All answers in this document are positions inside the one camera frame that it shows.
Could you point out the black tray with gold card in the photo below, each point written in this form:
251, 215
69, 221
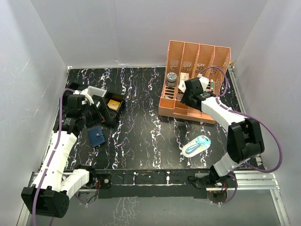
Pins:
110, 117

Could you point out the blue card holder wallet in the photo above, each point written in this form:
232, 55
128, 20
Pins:
96, 136

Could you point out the blister pack with blue tool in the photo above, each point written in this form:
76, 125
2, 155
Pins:
196, 146

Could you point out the round jar with patterned lid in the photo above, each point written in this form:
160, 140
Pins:
171, 79

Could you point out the white labelled flat package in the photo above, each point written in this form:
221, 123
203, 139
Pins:
182, 86

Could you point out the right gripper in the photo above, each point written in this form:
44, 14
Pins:
185, 99

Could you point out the gold credit card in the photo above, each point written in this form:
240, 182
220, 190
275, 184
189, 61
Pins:
113, 104

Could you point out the orange desk file organizer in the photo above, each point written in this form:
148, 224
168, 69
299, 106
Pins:
192, 70

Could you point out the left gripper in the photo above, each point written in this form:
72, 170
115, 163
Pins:
89, 105

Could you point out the white plastic bin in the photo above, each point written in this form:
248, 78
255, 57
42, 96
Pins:
94, 91

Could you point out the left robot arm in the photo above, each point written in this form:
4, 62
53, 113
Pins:
51, 191

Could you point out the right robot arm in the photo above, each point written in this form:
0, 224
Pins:
244, 135

